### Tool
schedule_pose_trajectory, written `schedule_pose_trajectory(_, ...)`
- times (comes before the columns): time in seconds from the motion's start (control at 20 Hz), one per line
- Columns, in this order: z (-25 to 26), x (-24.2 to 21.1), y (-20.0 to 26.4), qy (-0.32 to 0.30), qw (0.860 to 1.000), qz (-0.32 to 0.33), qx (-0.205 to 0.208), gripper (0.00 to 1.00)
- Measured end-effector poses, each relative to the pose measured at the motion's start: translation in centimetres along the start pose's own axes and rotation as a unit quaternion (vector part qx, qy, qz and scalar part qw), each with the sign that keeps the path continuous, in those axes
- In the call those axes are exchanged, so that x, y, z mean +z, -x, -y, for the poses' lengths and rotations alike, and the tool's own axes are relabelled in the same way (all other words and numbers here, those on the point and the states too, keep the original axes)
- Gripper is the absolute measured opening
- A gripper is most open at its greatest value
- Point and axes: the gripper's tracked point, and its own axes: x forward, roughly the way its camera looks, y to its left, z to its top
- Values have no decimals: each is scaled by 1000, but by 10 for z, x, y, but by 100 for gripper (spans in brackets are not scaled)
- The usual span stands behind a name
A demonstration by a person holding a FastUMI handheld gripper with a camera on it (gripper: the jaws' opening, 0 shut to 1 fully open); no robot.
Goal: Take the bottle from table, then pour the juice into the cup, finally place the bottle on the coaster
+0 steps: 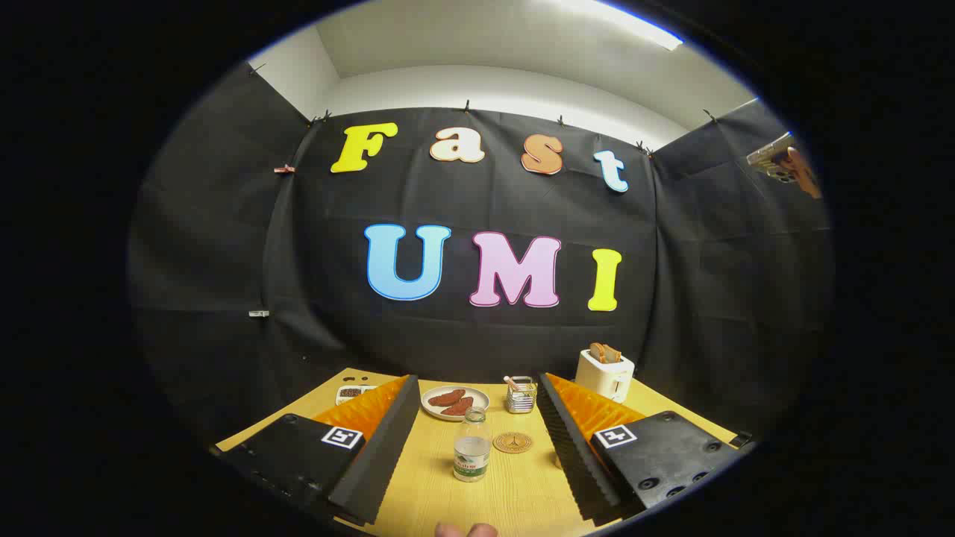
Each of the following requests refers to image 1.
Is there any clear plastic juice bottle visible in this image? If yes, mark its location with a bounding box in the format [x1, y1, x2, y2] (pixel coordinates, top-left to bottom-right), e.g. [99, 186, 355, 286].
[453, 407, 492, 483]

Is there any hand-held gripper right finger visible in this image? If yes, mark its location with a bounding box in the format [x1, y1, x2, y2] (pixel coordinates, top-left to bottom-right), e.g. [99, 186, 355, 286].
[537, 372, 749, 523]

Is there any white toaster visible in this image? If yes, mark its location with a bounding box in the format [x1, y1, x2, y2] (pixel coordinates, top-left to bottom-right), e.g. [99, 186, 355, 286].
[574, 349, 636, 403]

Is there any black backdrop cloth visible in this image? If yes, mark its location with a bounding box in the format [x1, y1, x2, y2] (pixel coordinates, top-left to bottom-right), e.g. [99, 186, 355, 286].
[127, 63, 833, 448]

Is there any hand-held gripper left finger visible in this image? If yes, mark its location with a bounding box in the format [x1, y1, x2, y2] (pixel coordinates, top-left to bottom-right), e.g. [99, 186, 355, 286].
[213, 374, 421, 527]

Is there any wooden table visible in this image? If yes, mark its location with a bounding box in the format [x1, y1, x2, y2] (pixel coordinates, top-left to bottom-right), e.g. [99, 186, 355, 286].
[215, 367, 739, 537]

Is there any smartphone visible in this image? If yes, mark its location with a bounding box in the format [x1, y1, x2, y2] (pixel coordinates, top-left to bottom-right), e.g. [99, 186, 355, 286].
[746, 133, 795, 183]

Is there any white round plate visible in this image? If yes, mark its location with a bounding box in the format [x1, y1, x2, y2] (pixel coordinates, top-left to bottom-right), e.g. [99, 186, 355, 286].
[422, 385, 491, 422]

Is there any metal wire holder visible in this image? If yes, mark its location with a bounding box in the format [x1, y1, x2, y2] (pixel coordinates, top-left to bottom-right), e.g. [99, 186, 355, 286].
[505, 377, 538, 415]

